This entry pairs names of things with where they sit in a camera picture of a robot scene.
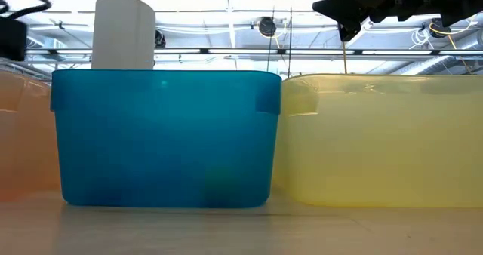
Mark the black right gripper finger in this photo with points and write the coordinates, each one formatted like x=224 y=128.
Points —
x=347 y=6

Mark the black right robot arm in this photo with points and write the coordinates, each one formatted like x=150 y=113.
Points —
x=464 y=2

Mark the orange plastic bin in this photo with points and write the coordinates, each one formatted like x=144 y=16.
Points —
x=26 y=142

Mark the white lamp with wooden base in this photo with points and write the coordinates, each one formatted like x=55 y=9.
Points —
x=124 y=32

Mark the yellow plastic bin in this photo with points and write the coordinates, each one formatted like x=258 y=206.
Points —
x=377 y=142

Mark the small black ceiling fixture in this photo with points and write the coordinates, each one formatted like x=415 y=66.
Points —
x=160 y=38

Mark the teal plastic bin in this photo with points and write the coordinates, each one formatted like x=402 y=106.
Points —
x=158 y=134

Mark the silver ceiling duct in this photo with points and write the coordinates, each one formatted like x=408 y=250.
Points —
x=434 y=64

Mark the metal overhead rail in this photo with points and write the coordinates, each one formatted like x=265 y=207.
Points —
x=226 y=51

